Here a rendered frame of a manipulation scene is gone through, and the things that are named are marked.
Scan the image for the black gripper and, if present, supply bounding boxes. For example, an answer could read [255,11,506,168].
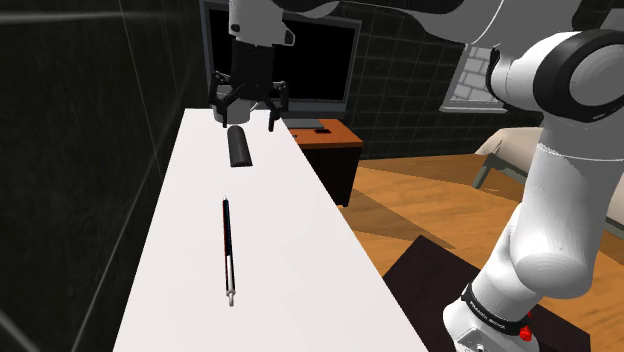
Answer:
[208,40,290,133]

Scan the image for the grey cup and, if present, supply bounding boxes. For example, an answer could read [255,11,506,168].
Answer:
[213,85,253,126]

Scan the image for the black cylinder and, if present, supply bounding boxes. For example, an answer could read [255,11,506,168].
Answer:
[226,125,254,169]

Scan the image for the black flat screen television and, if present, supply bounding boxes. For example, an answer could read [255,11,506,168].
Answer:
[199,0,363,131]

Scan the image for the brown television cabinet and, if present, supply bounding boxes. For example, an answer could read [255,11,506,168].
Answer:
[286,118,365,209]

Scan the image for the black and white pen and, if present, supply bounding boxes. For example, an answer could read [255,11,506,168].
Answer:
[221,195,238,308]

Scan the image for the white table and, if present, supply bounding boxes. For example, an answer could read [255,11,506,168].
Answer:
[112,108,430,352]

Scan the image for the grey framed window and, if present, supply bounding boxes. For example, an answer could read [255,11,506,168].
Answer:
[439,43,509,115]

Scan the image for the dark robot stand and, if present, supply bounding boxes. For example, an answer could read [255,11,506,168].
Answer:
[381,234,592,352]

